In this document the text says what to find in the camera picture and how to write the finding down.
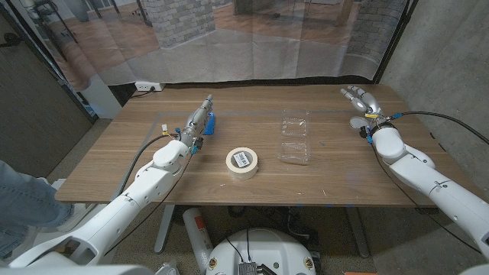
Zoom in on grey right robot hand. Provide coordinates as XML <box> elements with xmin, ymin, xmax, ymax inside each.
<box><xmin>339</xmin><ymin>85</ymin><xmax>387</xmax><ymax>131</ymax></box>

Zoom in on clear plastic clamshell container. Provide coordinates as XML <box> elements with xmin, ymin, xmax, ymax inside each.
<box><xmin>277</xmin><ymin>108</ymin><xmax>311</xmax><ymax>166</ymax></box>

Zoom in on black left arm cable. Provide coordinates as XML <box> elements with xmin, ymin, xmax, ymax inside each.
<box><xmin>118</xmin><ymin>132</ymin><xmax>180</xmax><ymax>196</ymax></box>

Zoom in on black wall hook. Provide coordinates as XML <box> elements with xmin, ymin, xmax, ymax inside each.
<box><xmin>0</xmin><ymin>32</ymin><xmax>22</xmax><ymax>49</ymax></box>

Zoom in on blue block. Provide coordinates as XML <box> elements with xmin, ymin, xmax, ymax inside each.
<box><xmin>202</xmin><ymin>112</ymin><xmax>216</xmax><ymax>136</ymax></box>

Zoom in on white power strip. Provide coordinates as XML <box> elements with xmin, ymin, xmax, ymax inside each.
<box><xmin>134</xmin><ymin>80</ymin><xmax>166</xmax><ymax>92</ymax></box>

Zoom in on clear plastic bag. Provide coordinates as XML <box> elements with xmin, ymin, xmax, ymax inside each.
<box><xmin>154</xmin><ymin>260</ymin><xmax>180</xmax><ymax>275</ymax></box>

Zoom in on grey table leg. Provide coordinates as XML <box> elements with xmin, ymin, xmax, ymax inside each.
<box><xmin>345</xmin><ymin>205</ymin><xmax>371</xmax><ymax>259</ymax></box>

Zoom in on perforated wall panel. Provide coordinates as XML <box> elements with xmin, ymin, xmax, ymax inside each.
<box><xmin>0</xmin><ymin>7</ymin><xmax>96</xmax><ymax>179</ymax></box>

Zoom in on white table leg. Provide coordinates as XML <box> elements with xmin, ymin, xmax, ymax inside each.
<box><xmin>154</xmin><ymin>205</ymin><xmax>176</xmax><ymax>254</ymax></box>

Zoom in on white jar lid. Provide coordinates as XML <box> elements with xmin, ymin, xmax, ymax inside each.
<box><xmin>349</xmin><ymin>116</ymin><xmax>371</xmax><ymax>130</ymax></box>

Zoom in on white board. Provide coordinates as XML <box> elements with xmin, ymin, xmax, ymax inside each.
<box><xmin>79</xmin><ymin>74</ymin><xmax>123</xmax><ymax>120</ymax></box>

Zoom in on white robot torso base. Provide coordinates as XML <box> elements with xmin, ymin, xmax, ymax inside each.
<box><xmin>206</xmin><ymin>228</ymin><xmax>317</xmax><ymax>275</ymax></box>

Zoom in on printed room backdrop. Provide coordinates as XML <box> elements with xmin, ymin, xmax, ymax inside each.
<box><xmin>7</xmin><ymin>0</ymin><xmax>412</xmax><ymax>92</ymax></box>

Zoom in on masking tape roll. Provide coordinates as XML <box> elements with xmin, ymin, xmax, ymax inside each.
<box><xmin>225</xmin><ymin>147</ymin><xmax>259</xmax><ymax>181</ymax></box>

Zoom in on black slanted frame pole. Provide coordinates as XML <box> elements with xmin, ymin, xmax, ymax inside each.
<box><xmin>0</xmin><ymin>0</ymin><xmax>99</xmax><ymax>123</ymax></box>

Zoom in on person leg in jeans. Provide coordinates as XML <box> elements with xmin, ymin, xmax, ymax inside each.
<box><xmin>0</xmin><ymin>160</ymin><xmax>76</xmax><ymax>259</ymax></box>

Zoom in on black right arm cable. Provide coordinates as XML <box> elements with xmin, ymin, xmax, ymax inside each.
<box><xmin>389</xmin><ymin>110</ymin><xmax>489</xmax><ymax>146</ymax></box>

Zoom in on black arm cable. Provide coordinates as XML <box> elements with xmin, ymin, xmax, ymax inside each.
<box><xmin>118</xmin><ymin>132</ymin><xmax>180</xmax><ymax>196</ymax></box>
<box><xmin>389</xmin><ymin>110</ymin><xmax>489</xmax><ymax>146</ymax></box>

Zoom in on black backdrop stand pole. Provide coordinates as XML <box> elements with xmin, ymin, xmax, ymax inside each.
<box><xmin>372</xmin><ymin>0</ymin><xmax>419</xmax><ymax>85</ymax></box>

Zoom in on white cylinder with orange label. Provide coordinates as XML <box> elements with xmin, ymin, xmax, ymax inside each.
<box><xmin>182</xmin><ymin>207</ymin><xmax>215</xmax><ymax>274</ymax></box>

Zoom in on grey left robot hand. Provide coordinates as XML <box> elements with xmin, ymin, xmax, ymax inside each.
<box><xmin>179</xmin><ymin>94</ymin><xmax>214</xmax><ymax>154</ymax></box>

